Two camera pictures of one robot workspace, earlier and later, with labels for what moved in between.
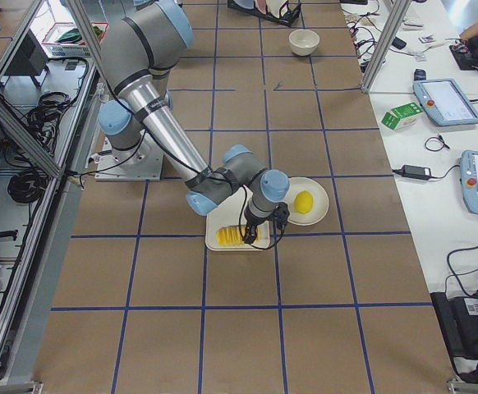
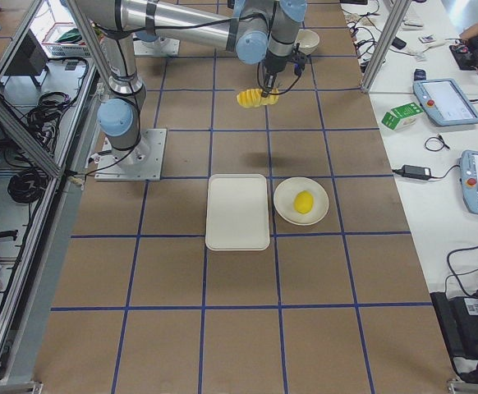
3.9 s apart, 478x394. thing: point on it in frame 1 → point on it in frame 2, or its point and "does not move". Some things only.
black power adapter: (416, 171) does not move
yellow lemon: (303, 202) does not move
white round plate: (320, 201) does not move
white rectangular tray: (231, 212) does not move
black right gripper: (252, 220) → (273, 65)
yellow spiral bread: (231, 235) → (253, 98)
